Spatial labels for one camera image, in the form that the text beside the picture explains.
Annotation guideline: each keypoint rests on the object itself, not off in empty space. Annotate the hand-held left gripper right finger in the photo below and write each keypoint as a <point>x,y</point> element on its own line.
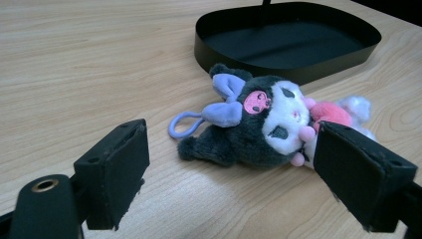
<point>358,176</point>

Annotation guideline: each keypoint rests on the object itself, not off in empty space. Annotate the black metal tray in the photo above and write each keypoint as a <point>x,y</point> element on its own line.
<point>285,43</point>

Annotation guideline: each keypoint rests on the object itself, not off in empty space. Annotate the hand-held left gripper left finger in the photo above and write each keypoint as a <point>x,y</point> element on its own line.
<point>112,172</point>

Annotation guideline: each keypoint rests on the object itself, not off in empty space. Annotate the black and white plush toy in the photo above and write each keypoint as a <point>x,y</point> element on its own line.
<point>265,129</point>

